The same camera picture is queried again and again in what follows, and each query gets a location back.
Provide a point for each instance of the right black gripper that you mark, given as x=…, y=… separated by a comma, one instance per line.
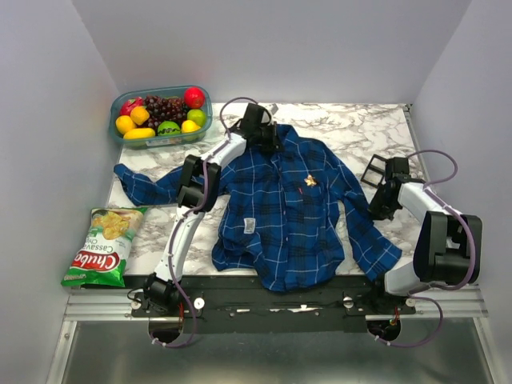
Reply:
x=376, y=211

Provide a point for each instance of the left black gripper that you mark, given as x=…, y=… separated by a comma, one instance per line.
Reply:
x=274, y=145

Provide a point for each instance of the brooch box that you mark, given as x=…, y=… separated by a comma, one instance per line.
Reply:
x=375, y=173

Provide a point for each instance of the blue plaid shirt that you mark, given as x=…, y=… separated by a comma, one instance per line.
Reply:
x=286, y=231

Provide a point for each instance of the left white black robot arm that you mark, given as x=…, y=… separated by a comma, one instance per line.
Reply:
x=197, y=193

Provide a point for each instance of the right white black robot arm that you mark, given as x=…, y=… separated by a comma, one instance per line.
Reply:
x=448, y=250

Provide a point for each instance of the green lime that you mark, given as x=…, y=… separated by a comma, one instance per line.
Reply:
x=198, y=116

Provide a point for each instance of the yellow lemon right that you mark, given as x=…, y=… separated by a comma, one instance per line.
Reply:
x=189, y=126

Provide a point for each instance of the yellow lemon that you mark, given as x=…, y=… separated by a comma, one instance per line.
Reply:
x=124, y=124
x=189, y=126

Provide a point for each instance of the clear teal fruit container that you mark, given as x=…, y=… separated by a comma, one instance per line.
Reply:
x=166, y=92

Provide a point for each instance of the red apple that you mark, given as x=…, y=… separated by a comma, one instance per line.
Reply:
x=194, y=97

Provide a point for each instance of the purple grape bunch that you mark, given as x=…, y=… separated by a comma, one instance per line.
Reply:
x=163, y=109

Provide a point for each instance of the orange fruit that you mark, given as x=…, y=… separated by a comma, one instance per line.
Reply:
x=139, y=115

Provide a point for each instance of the yellow mango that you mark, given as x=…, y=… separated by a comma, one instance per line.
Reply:
x=139, y=133

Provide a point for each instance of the yellow lemon left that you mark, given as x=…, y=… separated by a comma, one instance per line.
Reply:
x=124, y=124

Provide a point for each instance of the pink dragon fruit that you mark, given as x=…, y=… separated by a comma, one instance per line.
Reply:
x=129, y=105

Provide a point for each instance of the green red snack bag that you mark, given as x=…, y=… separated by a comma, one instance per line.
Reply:
x=103, y=257

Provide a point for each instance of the black front mounting rail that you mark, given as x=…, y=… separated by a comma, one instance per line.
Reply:
x=240, y=304

